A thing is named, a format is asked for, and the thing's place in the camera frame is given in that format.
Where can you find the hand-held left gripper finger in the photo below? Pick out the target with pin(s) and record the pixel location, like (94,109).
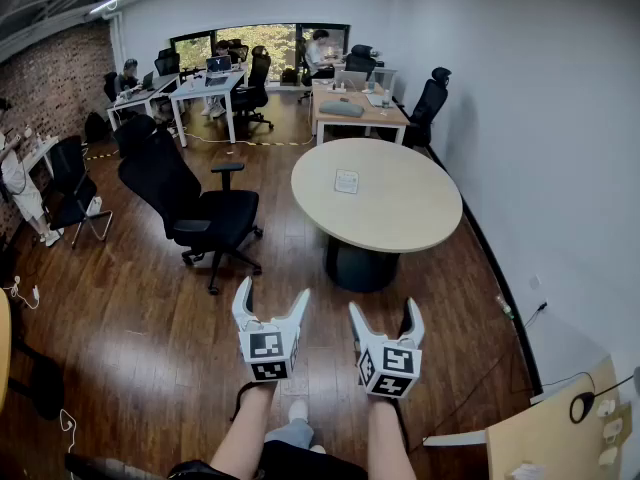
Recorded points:
(242,303)
(299,310)

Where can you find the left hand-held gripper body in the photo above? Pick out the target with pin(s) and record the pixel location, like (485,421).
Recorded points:
(265,350)

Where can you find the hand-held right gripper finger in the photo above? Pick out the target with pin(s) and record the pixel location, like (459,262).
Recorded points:
(414,328)
(362,328)

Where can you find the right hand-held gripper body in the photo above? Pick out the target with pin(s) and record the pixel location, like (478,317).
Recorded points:
(392,365)

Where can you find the white table card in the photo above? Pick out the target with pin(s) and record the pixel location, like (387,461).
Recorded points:
(347,181)

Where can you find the person's left forearm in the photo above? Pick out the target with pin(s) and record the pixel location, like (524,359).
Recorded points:
(245,428)

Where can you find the person's right forearm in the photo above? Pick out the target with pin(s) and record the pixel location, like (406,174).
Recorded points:
(387,438)

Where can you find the person's white shoe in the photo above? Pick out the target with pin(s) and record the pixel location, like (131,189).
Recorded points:
(299,410)

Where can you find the person's blue jeans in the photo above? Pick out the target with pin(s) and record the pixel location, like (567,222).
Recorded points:
(292,433)

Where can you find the green bottle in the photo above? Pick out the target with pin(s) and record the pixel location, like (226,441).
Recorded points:
(505,308)

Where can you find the person's black shirt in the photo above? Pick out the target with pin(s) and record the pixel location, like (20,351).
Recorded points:
(300,463)

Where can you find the round wooden table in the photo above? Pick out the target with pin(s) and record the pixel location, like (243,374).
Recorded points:
(400,208)

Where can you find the black office chair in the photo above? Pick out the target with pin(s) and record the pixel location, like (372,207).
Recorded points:
(257,78)
(430,103)
(132,133)
(110,85)
(165,188)
(167,63)
(360,60)
(303,68)
(240,50)

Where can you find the yellow black floor strip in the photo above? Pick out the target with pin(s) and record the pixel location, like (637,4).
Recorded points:
(100,156)
(265,143)

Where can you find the light wooden desk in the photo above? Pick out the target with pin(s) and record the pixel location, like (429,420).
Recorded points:
(540,433)

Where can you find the wooden desk with white legs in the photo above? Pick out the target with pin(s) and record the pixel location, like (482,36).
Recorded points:
(350,120)

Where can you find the grey padded pouch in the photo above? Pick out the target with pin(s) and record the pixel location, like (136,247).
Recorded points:
(342,109)

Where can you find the grey open laptop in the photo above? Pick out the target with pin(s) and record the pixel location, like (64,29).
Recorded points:
(216,81)

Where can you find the silver closed laptop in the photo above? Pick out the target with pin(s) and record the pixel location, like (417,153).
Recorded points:
(376,100)

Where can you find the white power strip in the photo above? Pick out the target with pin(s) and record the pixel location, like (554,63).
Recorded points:
(338,88)

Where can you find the clear water bottle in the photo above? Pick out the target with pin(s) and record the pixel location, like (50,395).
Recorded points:
(386,99)

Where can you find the black bag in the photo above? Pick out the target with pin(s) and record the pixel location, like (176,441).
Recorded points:
(290,77)

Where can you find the dark grey desk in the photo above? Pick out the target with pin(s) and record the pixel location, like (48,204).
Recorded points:
(150,90)

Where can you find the silver open laptop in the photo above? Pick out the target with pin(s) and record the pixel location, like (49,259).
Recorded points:
(351,79)

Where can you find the blue water bottle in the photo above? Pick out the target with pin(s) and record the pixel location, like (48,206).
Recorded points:
(371,83)

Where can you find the dark laptop with logo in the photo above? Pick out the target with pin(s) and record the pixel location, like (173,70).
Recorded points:
(219,64)

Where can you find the black open laptop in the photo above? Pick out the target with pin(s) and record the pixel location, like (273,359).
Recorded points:
(148,80)

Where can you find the yellow table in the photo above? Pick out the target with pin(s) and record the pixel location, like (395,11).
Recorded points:
(4,343)

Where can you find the window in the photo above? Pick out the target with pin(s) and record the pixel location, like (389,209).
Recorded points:
(270,38)

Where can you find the white wall plate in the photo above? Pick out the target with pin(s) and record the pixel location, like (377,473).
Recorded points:
(535,282)

